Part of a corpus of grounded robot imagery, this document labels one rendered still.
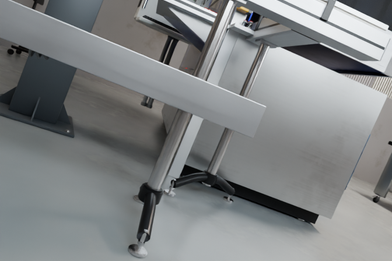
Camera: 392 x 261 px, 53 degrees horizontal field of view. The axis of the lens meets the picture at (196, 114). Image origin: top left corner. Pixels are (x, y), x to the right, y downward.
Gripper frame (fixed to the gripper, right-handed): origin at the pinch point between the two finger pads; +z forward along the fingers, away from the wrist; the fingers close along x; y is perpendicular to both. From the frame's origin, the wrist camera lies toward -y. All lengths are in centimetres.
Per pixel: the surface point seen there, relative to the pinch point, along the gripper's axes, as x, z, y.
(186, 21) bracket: -2.9, 11.5, 8.2
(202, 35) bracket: 8.2, 15.4, 8.0
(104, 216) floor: -8, 93, 99
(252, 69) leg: 34, 24, 39
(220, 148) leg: 35, 66, 40
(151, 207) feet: 5, 82, 107
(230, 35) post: 20.8, 10.7, 17.9
